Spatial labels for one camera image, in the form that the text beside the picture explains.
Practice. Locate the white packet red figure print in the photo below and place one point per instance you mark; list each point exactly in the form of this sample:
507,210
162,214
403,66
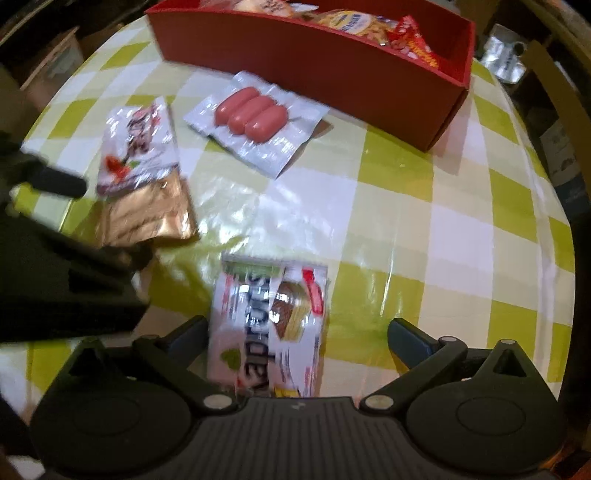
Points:
138,143

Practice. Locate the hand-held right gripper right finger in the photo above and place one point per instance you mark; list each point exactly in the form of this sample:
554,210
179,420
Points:
411,345

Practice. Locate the yellow waffle snack packet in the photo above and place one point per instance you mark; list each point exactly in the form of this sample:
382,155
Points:
351,23

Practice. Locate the white blue carton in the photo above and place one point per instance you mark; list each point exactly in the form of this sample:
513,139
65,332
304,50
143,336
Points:
561,154

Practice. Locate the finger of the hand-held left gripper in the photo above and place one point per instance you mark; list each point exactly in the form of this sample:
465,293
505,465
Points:
131,257
60,182

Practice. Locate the gold foil snack packet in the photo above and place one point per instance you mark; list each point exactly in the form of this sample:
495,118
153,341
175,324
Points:
147,214

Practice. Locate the white packet dark lettering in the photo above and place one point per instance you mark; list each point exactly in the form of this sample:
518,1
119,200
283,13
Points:
263,332

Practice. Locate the red cardboard box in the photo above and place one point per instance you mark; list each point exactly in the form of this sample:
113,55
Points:
332,69

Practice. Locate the silver foil bag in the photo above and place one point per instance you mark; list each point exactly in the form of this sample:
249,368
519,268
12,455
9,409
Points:
503,53

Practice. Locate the sausage packet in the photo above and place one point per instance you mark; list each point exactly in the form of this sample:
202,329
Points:
251,117

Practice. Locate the red packet white shapes print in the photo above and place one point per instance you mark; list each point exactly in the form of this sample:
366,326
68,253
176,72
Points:
408,39

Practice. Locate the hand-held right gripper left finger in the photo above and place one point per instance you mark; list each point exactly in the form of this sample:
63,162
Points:
184,336

